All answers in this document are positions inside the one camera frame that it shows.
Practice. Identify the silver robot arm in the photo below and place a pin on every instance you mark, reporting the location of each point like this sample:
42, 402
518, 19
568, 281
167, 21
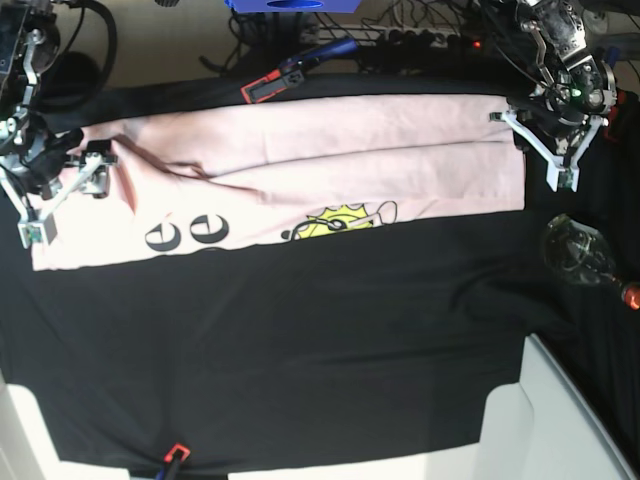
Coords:
574, 89

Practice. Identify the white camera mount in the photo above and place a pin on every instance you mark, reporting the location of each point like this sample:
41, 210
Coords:
563, 170
37, 225

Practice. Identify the pink T-shirt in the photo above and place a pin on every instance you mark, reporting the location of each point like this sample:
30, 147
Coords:
235, 177

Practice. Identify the red clamp at table front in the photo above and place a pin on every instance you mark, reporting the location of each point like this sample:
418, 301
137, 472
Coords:
173, 461

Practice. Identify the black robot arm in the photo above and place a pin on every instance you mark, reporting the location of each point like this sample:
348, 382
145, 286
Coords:
38, 79

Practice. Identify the blue plastic mount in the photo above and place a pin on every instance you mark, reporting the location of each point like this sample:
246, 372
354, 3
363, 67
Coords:
293, 6

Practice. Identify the red and black clamp tool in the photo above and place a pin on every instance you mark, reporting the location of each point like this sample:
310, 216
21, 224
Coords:
617, 117

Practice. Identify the clear glass bottle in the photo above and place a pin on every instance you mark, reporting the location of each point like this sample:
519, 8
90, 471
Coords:
580, 255

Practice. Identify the red and blue clamp tool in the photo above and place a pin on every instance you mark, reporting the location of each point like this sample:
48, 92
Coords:
291, 72

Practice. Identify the black table cloth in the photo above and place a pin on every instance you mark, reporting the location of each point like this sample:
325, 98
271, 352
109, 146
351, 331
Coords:
347, 347

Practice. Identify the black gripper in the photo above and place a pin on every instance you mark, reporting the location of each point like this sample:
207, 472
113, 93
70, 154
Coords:
41, 172
558, 127

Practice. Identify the black round stool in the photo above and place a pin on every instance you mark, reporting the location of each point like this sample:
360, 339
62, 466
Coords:
73, 74

